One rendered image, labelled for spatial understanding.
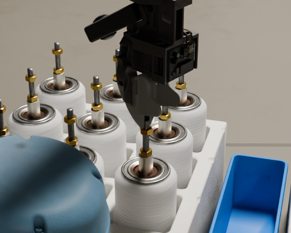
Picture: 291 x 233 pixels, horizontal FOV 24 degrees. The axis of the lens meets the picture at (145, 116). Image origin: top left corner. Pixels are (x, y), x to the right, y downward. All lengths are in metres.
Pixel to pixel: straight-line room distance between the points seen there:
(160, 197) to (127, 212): 0.06
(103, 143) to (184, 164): 0.14
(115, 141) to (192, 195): 0.16
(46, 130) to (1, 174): 0.64
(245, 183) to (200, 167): 0.20
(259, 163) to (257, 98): 0.50
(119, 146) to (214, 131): 0.22
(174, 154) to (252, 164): 0.27
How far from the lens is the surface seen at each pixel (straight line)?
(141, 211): 1.01
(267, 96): 1.82
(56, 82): 1.28
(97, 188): 0.53
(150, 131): 0.98
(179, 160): 1.11
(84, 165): 0.54
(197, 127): 1.21
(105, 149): 1.13
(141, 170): 1.02
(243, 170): 1.34
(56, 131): 1.18
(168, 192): 1.01
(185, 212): 1.06
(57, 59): 1.26
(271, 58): 2.06
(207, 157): 1.20
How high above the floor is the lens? 0.82
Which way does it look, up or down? 29 degrees down
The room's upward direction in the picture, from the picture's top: straight up
